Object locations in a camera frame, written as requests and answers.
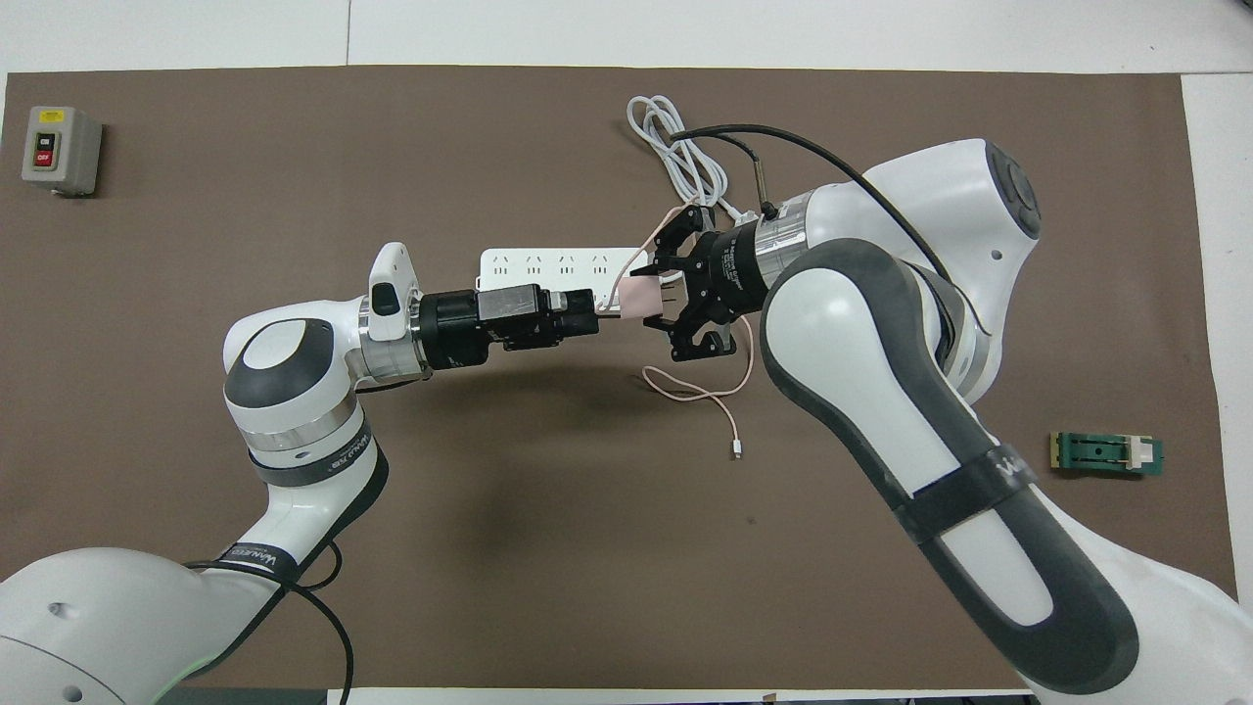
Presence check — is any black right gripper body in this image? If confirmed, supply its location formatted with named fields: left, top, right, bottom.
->
left=685, top=227, right=771, bottom=319

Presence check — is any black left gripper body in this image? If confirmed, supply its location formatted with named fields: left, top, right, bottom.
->
left=419, top=289, right=487, bottom=371

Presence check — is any pink charger adapter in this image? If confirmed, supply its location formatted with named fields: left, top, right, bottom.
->
left=615, top=277, right=667, bottom=319

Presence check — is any pink charging cable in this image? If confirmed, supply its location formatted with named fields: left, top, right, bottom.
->
left=609, top=201, right=757, bottom=459

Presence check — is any white power strip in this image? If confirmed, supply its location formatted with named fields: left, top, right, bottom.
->
left=477, top=247, right=647, bottom=316

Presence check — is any brown table mat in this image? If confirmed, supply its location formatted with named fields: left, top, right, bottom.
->
left=0, top=65, right=1246, bottom=689

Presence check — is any white power cord with plug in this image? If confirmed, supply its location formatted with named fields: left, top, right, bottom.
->
left=626, top=94, right=755, bottom=222

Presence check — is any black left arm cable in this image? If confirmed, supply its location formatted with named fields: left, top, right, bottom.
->
left=181, top=543, right=353, bottom=705

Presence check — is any green knife switch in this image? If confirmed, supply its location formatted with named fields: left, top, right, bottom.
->
left=1049, top=431, right=1166, bottom=479

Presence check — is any grey push-button switch box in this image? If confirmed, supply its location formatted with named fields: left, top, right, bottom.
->
left=22, top=105, right=104, bottom=198

